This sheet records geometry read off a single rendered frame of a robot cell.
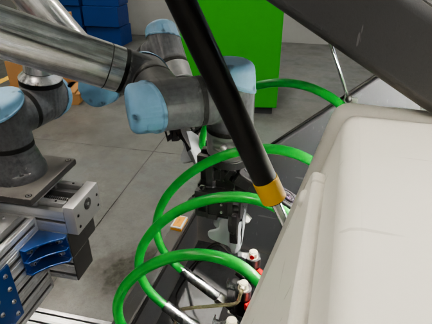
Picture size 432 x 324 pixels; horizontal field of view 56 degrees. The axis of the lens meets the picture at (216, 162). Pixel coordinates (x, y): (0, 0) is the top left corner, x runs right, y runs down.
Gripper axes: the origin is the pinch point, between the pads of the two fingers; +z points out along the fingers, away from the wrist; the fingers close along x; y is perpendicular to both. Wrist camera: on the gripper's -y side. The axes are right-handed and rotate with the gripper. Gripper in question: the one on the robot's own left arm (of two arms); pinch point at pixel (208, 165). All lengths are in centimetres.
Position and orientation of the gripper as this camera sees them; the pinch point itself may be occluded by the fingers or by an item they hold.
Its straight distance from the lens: 85.0
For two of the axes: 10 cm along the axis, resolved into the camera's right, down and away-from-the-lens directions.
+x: -7.7, 1.0, -6.3
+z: 2.9, 9.3, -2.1
